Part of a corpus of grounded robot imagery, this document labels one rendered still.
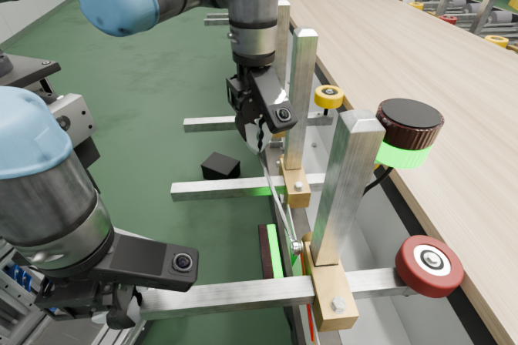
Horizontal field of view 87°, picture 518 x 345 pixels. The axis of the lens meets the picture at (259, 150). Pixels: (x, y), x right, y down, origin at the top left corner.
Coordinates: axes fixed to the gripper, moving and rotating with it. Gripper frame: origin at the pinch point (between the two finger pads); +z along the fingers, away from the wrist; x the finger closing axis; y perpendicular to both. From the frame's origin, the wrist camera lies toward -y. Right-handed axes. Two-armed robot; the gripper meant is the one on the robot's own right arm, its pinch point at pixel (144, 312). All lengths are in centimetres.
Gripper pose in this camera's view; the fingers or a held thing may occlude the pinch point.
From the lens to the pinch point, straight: 50.4
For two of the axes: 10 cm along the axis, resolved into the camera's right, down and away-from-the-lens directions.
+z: -0.1, 7.7, 6.4
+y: -10.0, 0.5, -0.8
